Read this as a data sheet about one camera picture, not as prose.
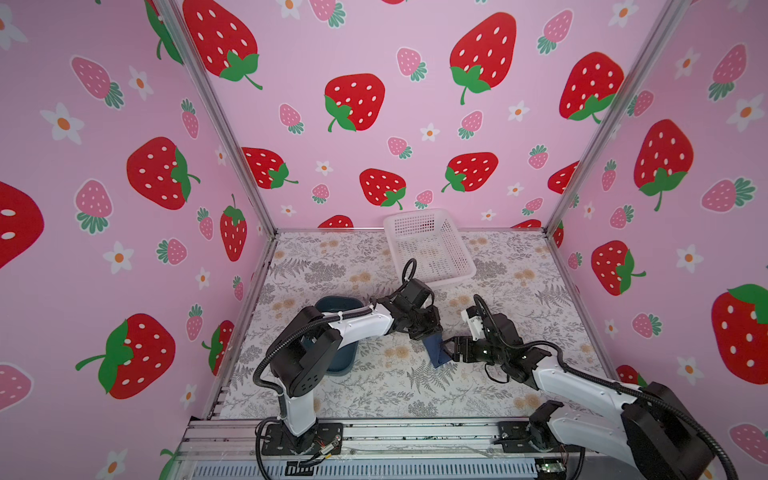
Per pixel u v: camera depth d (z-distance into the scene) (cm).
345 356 82
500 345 66
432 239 118
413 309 74
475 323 78
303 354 47
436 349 86
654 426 41
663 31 71
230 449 73
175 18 69
